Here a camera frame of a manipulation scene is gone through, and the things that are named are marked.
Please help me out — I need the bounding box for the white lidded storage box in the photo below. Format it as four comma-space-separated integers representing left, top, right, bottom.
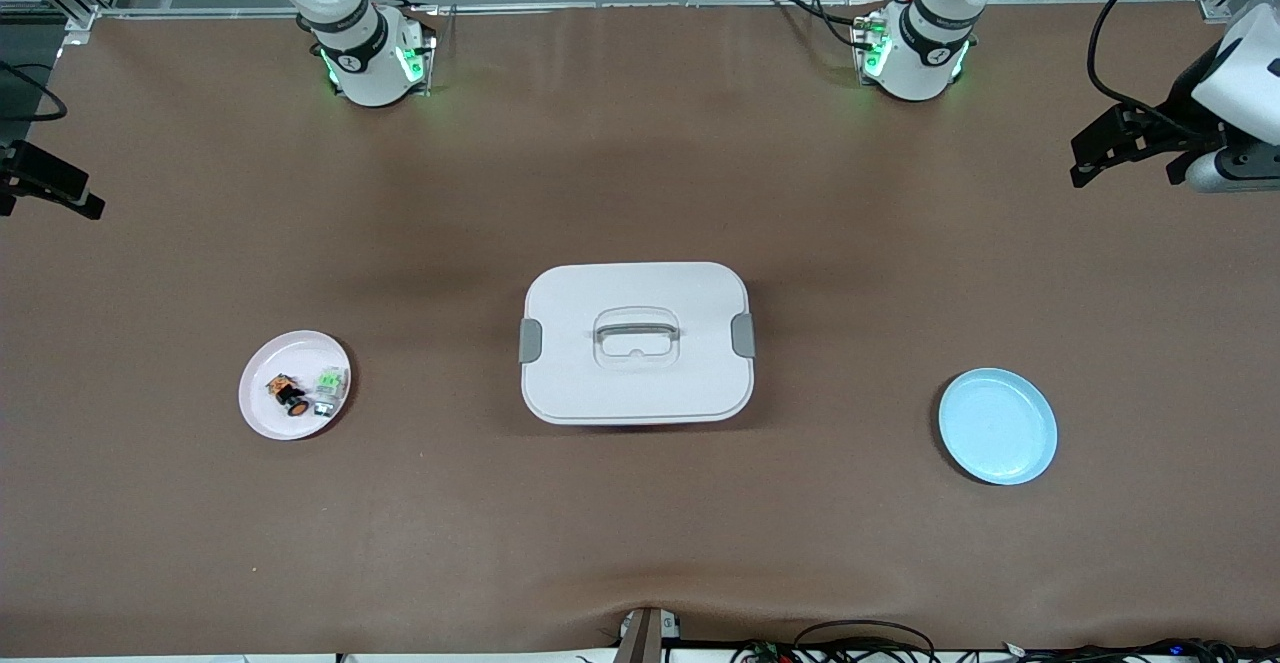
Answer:
518, 261, 757, 427

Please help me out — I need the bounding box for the pink round plate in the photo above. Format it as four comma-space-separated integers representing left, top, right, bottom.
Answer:
238, 329, 353, 442

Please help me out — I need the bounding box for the light blue round plate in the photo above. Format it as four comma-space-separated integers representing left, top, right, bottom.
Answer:
937, 367, 1059, 487

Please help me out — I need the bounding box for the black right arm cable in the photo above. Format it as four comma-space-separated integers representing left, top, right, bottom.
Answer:
0, 61, 68, 124

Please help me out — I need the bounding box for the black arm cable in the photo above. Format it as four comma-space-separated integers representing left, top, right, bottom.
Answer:
0, 61, 68, 124
1088, 0, 1201, 134

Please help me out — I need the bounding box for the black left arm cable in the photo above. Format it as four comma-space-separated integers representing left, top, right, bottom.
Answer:
1088, 0, 1201, 134

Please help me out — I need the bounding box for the tangled cable bundle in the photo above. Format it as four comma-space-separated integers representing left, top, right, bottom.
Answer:
1000, 636, 1280, 663

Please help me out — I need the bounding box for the black looped cable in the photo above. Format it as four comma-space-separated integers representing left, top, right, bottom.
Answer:
793, 620, 938, 663

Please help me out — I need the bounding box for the grey camera stand post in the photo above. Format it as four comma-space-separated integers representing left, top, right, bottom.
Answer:
615, 606, 683, 663

